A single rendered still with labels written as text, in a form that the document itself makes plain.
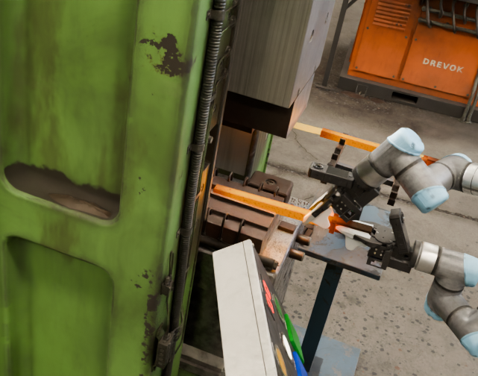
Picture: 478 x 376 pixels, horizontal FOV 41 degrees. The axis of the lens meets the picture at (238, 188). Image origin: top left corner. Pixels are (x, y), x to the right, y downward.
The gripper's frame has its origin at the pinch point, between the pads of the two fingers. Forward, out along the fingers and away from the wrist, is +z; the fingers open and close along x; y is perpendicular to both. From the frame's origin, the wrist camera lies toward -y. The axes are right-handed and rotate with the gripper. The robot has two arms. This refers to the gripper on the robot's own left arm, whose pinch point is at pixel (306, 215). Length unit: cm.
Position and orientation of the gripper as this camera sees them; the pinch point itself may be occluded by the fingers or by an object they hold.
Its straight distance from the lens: 167.0
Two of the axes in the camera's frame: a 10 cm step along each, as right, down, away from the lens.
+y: 7.3, 6.7, 1.0
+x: 3.2, -4.7, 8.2
